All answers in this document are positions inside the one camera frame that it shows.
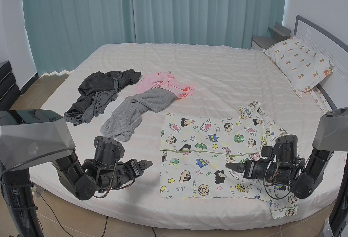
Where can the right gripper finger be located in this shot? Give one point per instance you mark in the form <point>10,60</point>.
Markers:
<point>235,166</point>

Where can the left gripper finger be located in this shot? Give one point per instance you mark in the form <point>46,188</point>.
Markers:
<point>147,163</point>

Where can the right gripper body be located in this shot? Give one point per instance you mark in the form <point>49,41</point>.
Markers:
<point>254,170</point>

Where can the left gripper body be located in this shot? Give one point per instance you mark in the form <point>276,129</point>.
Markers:
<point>134,169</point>

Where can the white printed pyjama top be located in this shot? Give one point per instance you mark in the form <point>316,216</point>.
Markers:
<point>195,159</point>

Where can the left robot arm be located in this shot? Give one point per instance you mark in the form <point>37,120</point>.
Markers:
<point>35,138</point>

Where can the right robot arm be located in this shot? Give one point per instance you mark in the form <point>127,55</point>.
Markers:
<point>329,132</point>

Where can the grey knit garment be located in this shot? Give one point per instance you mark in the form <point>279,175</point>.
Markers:
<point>152,101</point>

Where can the pink garment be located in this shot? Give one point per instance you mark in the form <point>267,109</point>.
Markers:
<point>160,80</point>

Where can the bed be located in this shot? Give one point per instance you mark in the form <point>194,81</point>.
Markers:
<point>217,80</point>

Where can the black garment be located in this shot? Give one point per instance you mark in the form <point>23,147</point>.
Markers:
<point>95,89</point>

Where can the white printed pillow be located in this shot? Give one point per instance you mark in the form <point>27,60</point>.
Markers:
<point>299,64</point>

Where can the grey bedside table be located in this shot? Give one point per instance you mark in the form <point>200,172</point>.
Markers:
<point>262,41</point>

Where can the black chest of drawers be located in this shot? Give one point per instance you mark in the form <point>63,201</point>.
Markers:
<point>8,83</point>

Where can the blue-green curtain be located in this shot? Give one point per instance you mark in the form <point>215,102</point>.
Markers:
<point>136,7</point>

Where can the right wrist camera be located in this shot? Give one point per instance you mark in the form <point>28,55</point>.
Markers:
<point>267,153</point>

